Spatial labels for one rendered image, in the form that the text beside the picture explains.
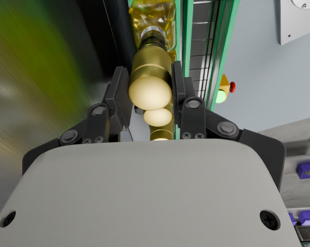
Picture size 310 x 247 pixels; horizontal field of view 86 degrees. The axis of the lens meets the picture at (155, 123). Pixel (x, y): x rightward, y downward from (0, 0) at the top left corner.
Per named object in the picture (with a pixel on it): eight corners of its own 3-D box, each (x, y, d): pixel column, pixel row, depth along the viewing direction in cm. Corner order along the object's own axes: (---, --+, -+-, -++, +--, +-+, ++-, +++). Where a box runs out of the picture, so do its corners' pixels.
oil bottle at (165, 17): (140, -23, 31) (123, 14, 17) (170, -27, 30) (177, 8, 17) (144, 12, 35) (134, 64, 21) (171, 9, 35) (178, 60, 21)
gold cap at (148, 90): (128, 47, 14) (120, 77, 11) (170, 42, 14) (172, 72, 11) (137, 82, 17) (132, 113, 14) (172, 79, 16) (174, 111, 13)
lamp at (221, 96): (212, 89, 57) (214, 95, 55) (226, 88, 57) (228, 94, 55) (210, 99, 60) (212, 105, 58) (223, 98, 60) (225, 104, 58)
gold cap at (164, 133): (149, 114, 25) (147, 138, 22) (172, 113, 25) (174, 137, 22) (151, 129, 28) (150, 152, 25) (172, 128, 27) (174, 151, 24)
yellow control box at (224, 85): (205, 74, 61) (209, 86, 56) (226, 73, 60) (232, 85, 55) (203, 89, 66) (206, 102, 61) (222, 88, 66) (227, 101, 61)
